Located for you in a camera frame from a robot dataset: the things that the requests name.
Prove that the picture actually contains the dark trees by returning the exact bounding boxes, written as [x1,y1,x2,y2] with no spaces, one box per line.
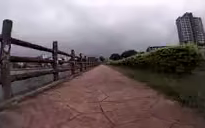
[108,49,139,61]

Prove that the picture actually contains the weathered wooden rail fence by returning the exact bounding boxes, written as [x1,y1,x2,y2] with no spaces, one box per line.
[0,18,101,101]

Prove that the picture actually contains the green hedge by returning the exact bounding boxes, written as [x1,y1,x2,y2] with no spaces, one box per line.
[108,43,205,74]

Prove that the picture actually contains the grey water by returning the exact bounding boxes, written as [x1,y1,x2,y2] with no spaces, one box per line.
[0,68,73,105]

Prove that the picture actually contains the reddish stamped concrete path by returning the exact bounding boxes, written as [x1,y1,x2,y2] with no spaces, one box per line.
[0,64,205,128]

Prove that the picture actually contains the grey concrete kerb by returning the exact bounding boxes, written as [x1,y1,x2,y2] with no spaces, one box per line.
[0,65,99,116]

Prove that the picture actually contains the grass strip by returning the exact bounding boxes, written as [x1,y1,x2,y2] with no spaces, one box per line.
[110,64,205,116]

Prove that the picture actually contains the low dark building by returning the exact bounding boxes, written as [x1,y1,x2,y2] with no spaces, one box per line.
[145,45,168,53]

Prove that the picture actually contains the tall grey apartment building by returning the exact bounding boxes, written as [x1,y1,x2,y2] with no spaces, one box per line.
[175,11,205,46]

